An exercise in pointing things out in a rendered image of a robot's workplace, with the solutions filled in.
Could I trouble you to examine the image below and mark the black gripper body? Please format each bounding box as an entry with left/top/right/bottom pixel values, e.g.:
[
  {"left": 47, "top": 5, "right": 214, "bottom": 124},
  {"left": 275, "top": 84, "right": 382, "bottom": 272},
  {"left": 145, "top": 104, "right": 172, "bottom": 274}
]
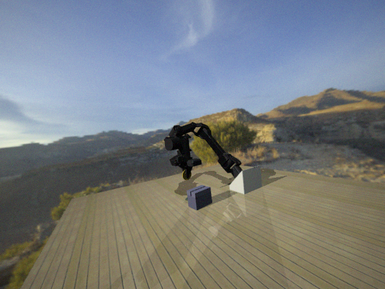
[{"left": 177, "top": 148, "right": 202, "bottom": 167}]

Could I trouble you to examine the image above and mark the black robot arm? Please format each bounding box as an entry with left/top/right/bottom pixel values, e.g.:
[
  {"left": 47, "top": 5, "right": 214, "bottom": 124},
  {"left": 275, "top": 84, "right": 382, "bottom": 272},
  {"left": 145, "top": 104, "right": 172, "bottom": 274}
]
[{"left": 164, "top": 122, "right": 242, "bottom": 179}]

